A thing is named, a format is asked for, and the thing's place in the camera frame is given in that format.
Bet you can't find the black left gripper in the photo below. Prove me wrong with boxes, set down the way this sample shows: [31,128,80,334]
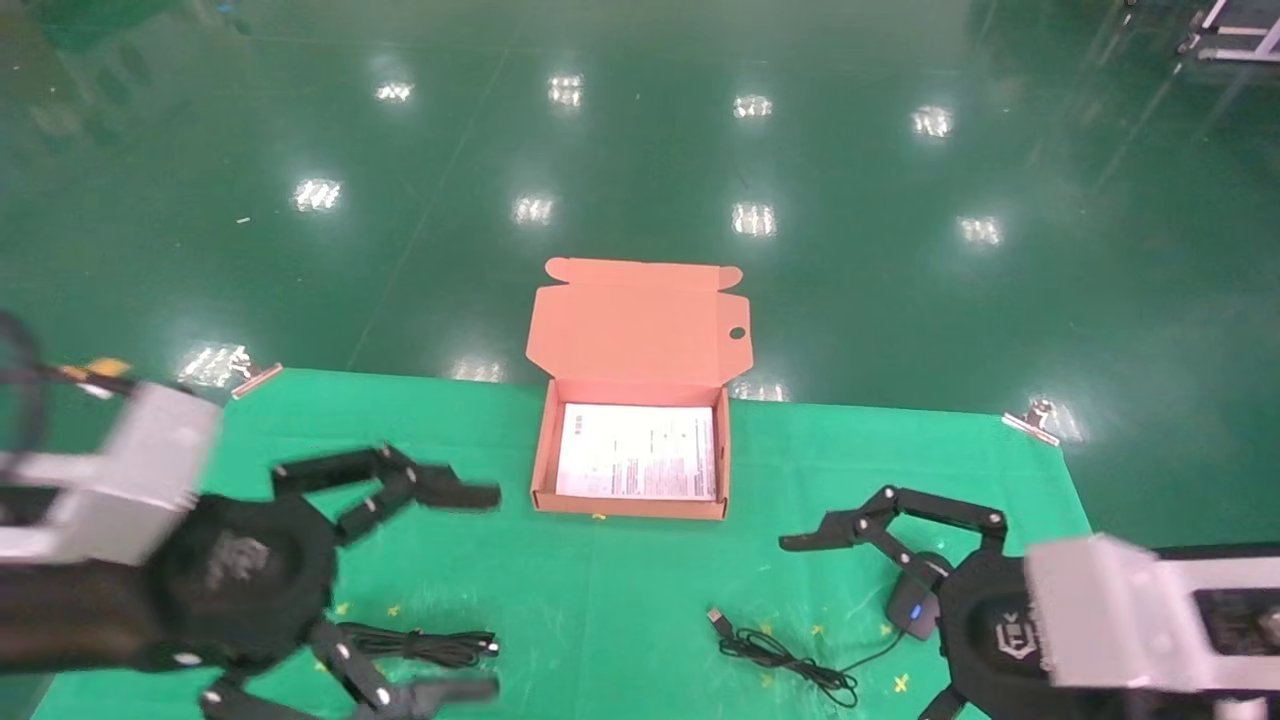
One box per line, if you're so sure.
[150,445,501,720]

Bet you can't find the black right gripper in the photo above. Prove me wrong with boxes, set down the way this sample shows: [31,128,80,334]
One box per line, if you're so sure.
[780,487,1063,720]

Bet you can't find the black wired mouse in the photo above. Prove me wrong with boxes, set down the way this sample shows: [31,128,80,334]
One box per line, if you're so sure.
[708,552,953,708]

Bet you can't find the black data cable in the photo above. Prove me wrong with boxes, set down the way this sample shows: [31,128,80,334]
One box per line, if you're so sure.
[335,622,499,669]

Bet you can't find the orange cardboard box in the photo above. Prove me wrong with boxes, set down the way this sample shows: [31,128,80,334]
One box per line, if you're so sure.
[526,257,751,521]

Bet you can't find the metal table clamp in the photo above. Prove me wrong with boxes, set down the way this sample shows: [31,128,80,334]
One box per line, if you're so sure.
[232,352,284,400]
[1002,399,1062,448]

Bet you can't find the white printed instruction sheet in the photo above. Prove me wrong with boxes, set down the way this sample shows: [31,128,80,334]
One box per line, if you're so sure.
[556,402,719,501]

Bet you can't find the grey left wrist camera block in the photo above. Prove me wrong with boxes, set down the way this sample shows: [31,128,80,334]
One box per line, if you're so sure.
[0,380,222,567]

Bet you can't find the yellow cable tag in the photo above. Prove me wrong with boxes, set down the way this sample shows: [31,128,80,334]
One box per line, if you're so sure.
[62,358,132,385]

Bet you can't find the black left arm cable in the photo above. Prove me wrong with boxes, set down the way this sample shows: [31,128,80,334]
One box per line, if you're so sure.
[0,312,136,456]

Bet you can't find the white metal equipment frame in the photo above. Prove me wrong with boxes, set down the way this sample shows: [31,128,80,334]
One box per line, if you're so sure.
[1178,0,1280,64]

